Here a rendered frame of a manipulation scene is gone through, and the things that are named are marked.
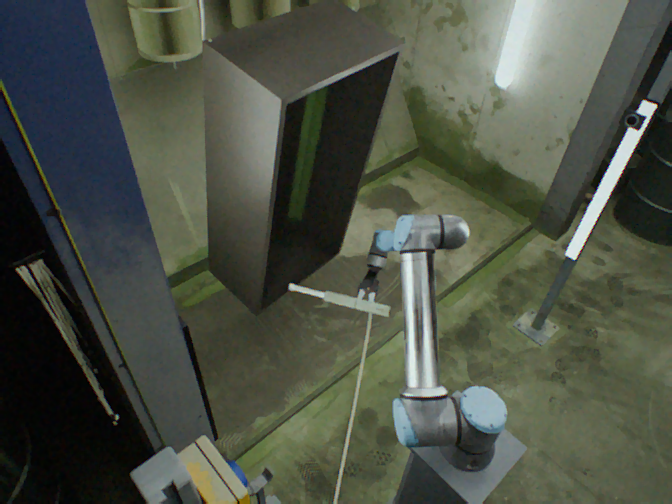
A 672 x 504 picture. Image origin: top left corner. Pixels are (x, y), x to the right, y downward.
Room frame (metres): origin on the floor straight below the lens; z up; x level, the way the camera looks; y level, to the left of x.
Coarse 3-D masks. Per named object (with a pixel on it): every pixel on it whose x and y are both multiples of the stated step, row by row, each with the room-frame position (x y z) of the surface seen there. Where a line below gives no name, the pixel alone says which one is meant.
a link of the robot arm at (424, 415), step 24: (408, 216) 1.26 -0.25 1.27; (432, 216) 1.26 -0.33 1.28; (408, 240) 1.18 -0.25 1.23; (432, 240) 1.19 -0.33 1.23; (408, 264) 1.13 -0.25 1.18; (432, 264) 1.14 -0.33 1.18; (408, 288) 1.07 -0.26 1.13; (432, 288) 1.07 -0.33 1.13; (408, 312) 1.02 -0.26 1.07; (432, 312) 1.01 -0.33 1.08; (408, 336) 0.96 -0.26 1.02; (432, 336) 0.95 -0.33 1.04; (408, 360) 0.91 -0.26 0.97; (432, 360) 0.90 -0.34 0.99; (408, 384) 0.85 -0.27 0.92; (432, 384) 0.84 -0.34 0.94; (408, 408) 0.78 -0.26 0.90; (432, 408) 0.77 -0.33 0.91; (408, 432) 0.71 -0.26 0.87; (432, 432) 0.72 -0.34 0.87; (456, 432) 0.72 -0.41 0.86
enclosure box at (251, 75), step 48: (336, 0) 1.96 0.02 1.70; (240, 48) 1.53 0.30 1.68; (288, 48) 1.58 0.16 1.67; (336, 48) 1.63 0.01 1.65; (384, 48) 1.70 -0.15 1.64; (240, 96) 1.43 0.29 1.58; (288, 96) 1.33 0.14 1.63; (336, 96) 1.96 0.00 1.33; (384, 96) 1.80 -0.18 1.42; (240, 144) 1.44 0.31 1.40; (288, 144) 1.97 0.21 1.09; (336, 144) 1.96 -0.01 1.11; (240, 192) 1.47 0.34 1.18; (288, 192) 2.06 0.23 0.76; (336, 192) 1.95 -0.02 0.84; (240, 240) 1.50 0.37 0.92; (288, 240) 1.96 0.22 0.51; (336, 240) 1.94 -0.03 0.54; (240, 288) 1.53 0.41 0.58
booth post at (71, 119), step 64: (0, 0) 0.68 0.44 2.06; (64, 0) 0.73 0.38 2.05; (0, 64) 0.66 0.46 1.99; (64, 64) 0.71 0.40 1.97; (0, 128) 0.63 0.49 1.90; (64, 128) 0.69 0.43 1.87; (64, 192) 0.67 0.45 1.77; (128, 192) 0.74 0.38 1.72; (64, 256) 0.64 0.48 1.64; (128, 256) 0.71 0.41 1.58; (128, 320) 0.68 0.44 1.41; (128, 384) 0.64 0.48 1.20; (192, 384) 0.74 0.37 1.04
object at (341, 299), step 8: (288, 288) 1.57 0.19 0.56; (296, 288) 1.56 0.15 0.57; (304, 288) 1.56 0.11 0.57; (320, 296) 1.52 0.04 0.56; (328, 296) 1.51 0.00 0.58; (336, 296) 1.51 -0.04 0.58; (344, 296) 1.51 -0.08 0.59; (344, 304) 1.48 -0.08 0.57; (352, 304) 1.47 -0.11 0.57; (360, 304) 1.47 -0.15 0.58; (368, 304) 1.46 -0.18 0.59; (376, 304) 1.46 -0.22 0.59; (376, 312) 1.43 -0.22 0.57; (384, 312) 1.43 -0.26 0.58
